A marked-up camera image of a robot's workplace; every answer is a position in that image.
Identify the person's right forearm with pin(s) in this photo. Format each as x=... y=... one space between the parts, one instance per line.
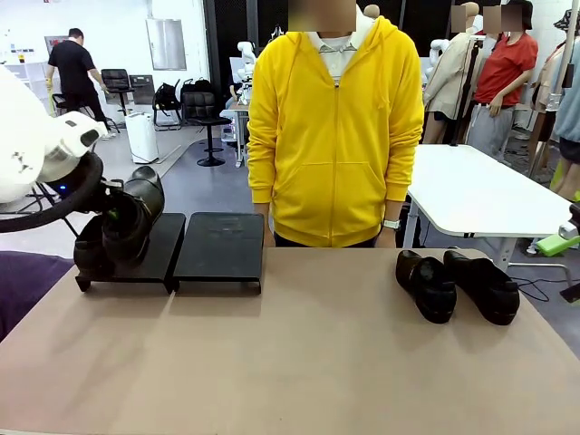
x=263 y=176

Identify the grey metal wall panel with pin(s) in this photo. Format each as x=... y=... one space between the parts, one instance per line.
x=165 y=45

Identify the mannequin in red shirt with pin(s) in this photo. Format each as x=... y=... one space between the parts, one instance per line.
x=503 y=68

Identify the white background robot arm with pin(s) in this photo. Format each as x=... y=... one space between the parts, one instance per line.
x=247 y=52
x=437 y=47

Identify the mannequin in tan garment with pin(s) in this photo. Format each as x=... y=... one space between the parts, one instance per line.
x=544 y=118

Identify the person's left forearm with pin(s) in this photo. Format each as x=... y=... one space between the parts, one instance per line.
x=403 y=172

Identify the white drawer cabinet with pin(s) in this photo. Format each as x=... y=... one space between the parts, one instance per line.
x=31 y=74

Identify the mannequin in beige coat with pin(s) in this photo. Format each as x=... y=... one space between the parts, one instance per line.
x=453 y=77

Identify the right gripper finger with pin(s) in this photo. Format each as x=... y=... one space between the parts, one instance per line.
x=557 y=244
x=572 y=293

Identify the white stand pole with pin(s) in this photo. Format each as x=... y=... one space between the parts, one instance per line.
x=563 y=63

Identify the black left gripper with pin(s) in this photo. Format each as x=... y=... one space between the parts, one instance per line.
x=74 y=190

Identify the dark box appliance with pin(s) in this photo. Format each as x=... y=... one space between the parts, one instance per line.
x=141 y=88

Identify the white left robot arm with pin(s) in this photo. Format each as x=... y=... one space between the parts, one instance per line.
x=22 y=149

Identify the person's right hand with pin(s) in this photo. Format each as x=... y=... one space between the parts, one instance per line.
x=269 y=231

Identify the man in black clothes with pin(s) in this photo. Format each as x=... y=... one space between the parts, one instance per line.
x=72 y=63

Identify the black backpack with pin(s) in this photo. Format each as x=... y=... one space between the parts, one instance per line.
x=197 y=86
x=167 y=97

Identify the white air purifier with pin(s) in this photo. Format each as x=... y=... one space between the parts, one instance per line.
x=141 y=136

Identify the black office chair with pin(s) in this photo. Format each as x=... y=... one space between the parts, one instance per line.
x=61 y=102

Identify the person in yellow hoodie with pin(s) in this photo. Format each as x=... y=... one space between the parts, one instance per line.
x=335 y=136

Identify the white table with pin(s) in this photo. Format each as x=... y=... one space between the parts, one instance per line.
x=476 y=190

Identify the black metal shoe stand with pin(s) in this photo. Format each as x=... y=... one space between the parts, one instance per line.
x=158 y=254
x=226 y=254

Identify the black quilted bar stool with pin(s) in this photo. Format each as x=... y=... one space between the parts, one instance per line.
x=199 y=106

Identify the background desk with equipment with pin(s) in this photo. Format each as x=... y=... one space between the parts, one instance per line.
x=233 y=113

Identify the silver wristwatch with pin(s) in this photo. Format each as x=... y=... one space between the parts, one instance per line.
x=392 y=224

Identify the purple cloth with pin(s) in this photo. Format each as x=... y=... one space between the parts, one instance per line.
x=27 y=281

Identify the person's left hand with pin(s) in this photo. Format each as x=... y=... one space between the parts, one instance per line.
x=391 y=238

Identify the mannequin in grey-blue garment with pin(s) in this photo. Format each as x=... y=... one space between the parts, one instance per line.
x=571 y=118

